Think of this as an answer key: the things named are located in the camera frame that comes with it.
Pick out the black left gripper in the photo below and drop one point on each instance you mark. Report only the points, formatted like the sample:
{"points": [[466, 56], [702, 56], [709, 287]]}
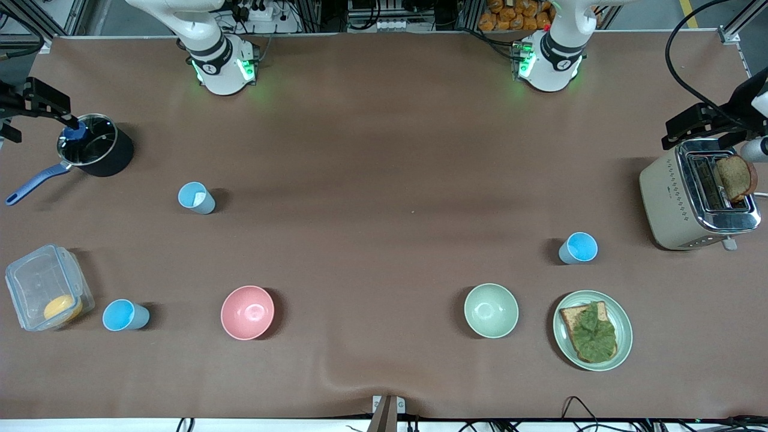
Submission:
{"points": [[729, 113]]}

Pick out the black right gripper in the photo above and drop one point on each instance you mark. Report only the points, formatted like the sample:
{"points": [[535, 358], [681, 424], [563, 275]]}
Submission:
{"points": [[13, 99]]}

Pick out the light blue plastic cup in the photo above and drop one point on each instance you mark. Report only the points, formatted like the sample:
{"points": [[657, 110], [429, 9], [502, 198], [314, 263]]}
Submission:
{"points": [[120, 315], [581, 247], [195, 197]]}

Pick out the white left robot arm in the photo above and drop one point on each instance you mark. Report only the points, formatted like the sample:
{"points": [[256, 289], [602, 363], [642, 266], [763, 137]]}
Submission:
{"points": [[555, 67]]}

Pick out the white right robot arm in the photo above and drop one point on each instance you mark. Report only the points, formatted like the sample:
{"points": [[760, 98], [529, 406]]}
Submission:
{"points": [[217, 67]]}

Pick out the brown toast slice in toaster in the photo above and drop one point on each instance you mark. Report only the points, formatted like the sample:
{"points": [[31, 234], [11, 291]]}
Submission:
{"points": [[735, 177]]}

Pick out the glass lid with blue knob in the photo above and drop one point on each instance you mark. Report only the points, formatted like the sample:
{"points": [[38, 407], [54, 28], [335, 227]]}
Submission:
{"points": [[90, 144]]}

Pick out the beige chrome toaster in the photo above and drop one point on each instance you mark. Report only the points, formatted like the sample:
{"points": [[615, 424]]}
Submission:
{"points": [[666, 198]]}

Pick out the clear plastic lidded container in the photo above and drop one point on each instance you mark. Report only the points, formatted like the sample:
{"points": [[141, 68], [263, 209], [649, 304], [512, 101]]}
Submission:
{"points": [[36, 279]]}

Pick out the yellow round food piece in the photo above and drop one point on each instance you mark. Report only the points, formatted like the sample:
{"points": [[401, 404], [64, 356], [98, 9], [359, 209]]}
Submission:
{"points": [[61, 308]]}

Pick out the bag of orange buns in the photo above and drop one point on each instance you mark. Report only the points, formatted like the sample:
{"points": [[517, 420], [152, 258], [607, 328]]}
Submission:
{"points": [[516, 17]]}

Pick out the pale green plate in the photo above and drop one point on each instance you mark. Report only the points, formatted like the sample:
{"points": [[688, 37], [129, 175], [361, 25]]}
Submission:
{"points": [[624, 327]]}

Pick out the toast slice under lettuce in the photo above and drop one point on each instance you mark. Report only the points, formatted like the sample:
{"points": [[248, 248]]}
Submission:
{"points": [[570, 316]]}

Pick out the green lettuce leaf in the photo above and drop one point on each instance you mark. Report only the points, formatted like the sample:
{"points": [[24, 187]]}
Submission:
{"points": [[594, 336]]}

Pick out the white power strip with plugs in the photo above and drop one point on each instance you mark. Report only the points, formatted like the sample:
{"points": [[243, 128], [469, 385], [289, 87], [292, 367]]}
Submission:
{"points": [[263, 12]]}

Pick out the pale green bowl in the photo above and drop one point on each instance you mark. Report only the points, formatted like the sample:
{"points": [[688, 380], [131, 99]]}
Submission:
{"points": [[491, 310]]}

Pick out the pink bowl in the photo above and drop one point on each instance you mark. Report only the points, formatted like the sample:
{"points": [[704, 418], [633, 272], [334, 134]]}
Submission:
{"points": [[247, 312]]}

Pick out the long white power strip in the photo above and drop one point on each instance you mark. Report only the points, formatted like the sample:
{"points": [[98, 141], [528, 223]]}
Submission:
{"points": [[384, 25]]}

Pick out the brown table mat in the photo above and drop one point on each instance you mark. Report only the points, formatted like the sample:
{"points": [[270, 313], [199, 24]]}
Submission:
{"points": [[384, 240]]}

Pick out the aluminium frame profile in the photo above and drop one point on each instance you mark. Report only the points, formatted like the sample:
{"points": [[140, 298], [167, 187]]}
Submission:
{"points": [[741, 21]]}

